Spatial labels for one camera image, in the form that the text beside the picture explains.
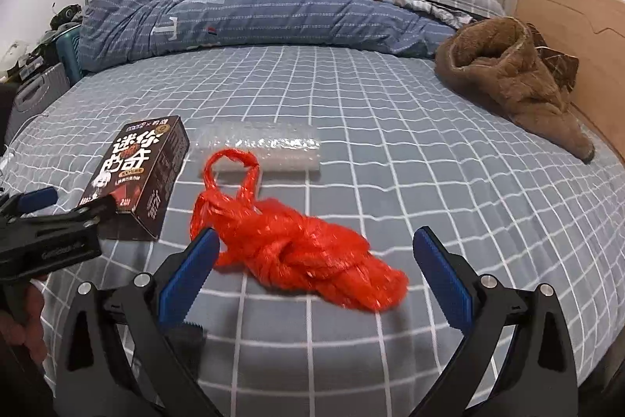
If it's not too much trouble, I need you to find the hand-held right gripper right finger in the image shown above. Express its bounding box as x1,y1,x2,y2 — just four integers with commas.
412,226,579,417

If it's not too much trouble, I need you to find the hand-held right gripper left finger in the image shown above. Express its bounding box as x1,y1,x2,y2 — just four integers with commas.
53,226,223,417

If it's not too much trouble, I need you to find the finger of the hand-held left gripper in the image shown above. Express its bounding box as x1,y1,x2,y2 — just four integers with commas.
27,196,119,234
0,186,58,222

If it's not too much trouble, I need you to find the dark brown printed box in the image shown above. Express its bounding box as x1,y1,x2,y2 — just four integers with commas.
75,115,191,242

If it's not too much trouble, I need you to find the red plastic bag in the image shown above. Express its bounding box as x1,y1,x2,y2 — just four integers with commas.
189,148,410,313

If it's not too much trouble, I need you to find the person's left hand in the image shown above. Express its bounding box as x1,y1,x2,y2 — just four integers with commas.
0,277,48,366

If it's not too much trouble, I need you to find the grey suitcase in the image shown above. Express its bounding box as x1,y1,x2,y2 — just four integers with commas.
12,63,69,129

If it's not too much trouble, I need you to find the grey checked bed sheet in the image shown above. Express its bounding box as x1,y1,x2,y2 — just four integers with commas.
0,43,625,417

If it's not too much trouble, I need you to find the teal suitcase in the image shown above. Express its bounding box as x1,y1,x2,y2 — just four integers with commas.
55,26,84,86

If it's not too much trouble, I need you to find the clear bubble wrap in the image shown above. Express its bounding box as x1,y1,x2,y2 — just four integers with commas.
188,120,320,181

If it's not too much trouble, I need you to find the brown fleece garment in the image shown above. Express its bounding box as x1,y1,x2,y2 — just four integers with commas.
434,16,596,164

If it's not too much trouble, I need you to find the dark brown patterned cloth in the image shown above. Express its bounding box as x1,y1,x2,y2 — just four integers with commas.
534,33,580,94

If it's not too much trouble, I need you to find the blue striped duvet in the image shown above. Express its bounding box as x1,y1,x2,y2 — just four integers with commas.
78,0,462,78

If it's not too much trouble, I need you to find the wooden headboard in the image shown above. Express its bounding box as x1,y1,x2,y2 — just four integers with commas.
508,0,625,164

